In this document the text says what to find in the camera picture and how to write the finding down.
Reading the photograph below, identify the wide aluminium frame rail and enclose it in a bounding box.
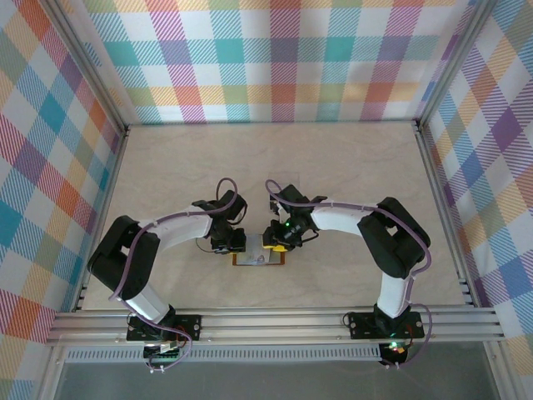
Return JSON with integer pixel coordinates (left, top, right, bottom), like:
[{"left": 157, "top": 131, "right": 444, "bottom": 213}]
[{"left": 44, "top": 304, "right": 506, "bottom": 346}]

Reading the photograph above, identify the aluminium side rail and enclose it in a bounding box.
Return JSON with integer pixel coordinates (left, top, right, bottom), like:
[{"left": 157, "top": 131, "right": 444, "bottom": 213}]
[
  {"left": 414, "top": 120, "right": 480, "bottom": 308},
  {"left": 70, "top": 124, "right": 131, "bottom": 313}
]

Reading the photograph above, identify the grey slotted cable duct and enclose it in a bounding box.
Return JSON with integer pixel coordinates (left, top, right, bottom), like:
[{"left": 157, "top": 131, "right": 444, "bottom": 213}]
[{"left": 65, "top": 347, "right": 383, "bottom": 364}]

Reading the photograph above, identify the grey orange-edged item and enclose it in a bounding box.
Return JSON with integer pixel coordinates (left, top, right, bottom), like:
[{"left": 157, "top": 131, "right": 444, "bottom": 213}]
[{"left": 231, "top": 232, "right": 288, "bottom": 268}]

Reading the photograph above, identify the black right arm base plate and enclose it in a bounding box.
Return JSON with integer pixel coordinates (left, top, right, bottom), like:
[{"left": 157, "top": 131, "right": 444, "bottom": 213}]
[{"left": 346, "top": 311, "right": 426, "bottom": 340}]

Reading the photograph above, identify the pale credit card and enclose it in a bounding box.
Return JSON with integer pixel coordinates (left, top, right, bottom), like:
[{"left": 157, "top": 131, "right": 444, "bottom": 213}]
[{"left": 237, "top": 251, "right": 279, "bottom": 266}]

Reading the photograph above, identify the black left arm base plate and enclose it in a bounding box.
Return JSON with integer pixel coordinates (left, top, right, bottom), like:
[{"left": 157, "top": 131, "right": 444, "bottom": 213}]
[{"left": 126, "top": 315, "right": 204, "bottom": 343}]

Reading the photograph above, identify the thin aluminium frame rail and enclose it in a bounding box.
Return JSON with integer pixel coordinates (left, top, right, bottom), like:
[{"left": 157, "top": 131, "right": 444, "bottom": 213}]
[{"left": 124, "top": 120, "right": 420, "bottom": 128}]

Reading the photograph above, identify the aluminium frame post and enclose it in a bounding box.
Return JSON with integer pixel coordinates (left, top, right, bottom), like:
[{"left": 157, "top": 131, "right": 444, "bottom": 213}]
[
  {"left": 39, "top": 0, "right": 130, "bottom": 137},
  {"left": 414, "top": 0, "right": 501, "bottom": 130}
]

